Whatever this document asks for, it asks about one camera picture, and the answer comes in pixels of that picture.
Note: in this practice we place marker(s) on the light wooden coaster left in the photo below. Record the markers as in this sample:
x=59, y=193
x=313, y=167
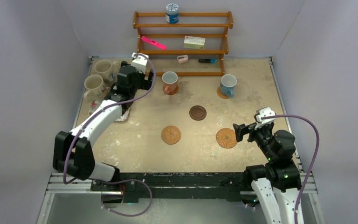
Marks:
x=170, y=89

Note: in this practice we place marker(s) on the light wooden coaster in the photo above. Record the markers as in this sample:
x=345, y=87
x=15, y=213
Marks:
x=170, y=89
x=219, y=93

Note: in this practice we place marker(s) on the brown orange mug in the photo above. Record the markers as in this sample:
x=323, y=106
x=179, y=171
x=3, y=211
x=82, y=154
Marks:
x=170, y=78

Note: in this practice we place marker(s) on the wooden three-tier shelf rack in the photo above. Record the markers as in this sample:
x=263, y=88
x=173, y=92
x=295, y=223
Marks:
x=220, y=52

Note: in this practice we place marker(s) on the blue mug white inside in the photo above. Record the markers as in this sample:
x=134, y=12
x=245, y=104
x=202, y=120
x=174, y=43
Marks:
x=227, y=85

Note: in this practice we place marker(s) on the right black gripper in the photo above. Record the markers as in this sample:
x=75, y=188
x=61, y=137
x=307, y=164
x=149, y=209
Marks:
x=241, y=129

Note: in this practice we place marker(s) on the beige floral mug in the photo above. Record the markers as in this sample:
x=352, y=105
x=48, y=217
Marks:
x=95, y=88

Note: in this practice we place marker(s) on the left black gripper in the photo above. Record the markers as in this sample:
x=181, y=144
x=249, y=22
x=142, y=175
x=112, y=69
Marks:
x=145, y=84

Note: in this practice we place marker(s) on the light wooden coaster right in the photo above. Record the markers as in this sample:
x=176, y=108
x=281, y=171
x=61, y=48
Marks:
x=219, y=93

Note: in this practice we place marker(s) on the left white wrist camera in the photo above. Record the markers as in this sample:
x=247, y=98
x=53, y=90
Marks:
x=139, y=62

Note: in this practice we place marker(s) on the black blue marker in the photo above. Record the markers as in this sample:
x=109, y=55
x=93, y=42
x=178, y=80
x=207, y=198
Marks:
x=205, y=60

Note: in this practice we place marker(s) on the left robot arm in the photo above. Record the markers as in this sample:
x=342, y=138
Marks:
x=73, y=154

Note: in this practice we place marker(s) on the pink marker pen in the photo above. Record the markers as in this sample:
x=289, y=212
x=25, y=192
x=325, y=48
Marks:
x=153, y=43

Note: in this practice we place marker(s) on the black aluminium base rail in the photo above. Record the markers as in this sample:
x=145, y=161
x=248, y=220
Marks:
x=230, y=186

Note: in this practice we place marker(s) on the woven rattan coaster left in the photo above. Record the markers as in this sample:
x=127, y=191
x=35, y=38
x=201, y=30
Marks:
x=171, y=135

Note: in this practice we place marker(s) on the green white small box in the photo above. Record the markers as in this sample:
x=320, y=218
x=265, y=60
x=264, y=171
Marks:
x=191, y=42

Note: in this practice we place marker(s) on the beige mug far back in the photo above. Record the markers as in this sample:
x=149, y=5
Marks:
x=107, y=69

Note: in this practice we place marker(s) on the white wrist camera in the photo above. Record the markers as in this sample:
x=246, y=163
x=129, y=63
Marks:
x=264, y=116
x=139, y=62

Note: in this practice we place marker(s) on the floral serving tray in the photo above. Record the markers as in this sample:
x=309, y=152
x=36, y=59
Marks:
x=96, y=103

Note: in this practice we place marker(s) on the woven rattan coaster right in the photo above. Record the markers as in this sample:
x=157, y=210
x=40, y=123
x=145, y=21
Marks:
x=226, y=138

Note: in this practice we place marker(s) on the woven rattan coaster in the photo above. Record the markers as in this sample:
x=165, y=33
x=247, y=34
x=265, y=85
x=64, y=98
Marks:
x=171, y=135
x=226, y=138

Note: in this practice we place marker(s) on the pink tape dispenser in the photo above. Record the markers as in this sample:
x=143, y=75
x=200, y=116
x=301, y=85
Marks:
x=182, y=59

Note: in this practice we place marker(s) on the blue-lidded white jar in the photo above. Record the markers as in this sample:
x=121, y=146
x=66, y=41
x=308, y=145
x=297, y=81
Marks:
x=172, y=13

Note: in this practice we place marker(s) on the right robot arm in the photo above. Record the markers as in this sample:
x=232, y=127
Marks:
x=277, y=184

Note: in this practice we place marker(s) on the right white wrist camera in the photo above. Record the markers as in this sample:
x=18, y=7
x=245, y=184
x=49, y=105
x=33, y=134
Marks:
x=264, y=116

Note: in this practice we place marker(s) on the dark brown wooden coaster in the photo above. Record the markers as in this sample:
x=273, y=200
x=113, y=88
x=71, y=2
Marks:
x=197, y=112

